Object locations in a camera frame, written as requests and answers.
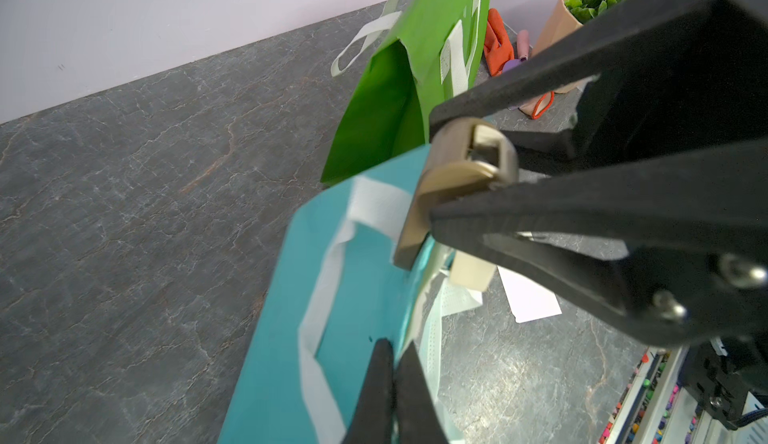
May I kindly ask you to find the green paper bag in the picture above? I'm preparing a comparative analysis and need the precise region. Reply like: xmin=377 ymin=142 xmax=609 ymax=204
xmin=321 ymin=0 xmax=490 ymax=186

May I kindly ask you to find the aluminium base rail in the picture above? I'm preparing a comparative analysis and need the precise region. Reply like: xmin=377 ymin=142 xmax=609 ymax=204
xmin=597 ymin=347 xmax=718 ymax=444

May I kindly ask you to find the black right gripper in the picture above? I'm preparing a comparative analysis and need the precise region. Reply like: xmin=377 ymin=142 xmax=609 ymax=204
xmin=428 ymin=0 xmax=768 ymax=349

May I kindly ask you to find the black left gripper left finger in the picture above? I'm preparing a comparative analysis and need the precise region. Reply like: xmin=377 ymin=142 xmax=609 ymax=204
xmin=342 ymin=338 xmax=394 ymax=444

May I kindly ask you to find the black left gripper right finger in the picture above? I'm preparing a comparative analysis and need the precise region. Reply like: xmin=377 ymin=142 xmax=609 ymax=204
xmin=394 ymin=342 xmax=448 ymax=444

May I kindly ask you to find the teal paper bag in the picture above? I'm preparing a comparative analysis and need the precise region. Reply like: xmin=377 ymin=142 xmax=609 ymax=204
xmin=219 ymin=146 xmax=432 ymax=443

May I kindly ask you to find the beige mini stapler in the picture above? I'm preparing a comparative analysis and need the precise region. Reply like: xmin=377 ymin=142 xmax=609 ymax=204
xmin=394 ymin=117 xmax=519 ymax=270

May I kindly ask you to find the beige pot green plant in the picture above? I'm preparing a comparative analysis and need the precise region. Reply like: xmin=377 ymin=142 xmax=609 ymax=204
xmin=519 ymin=0 xmax=624 ymax=119

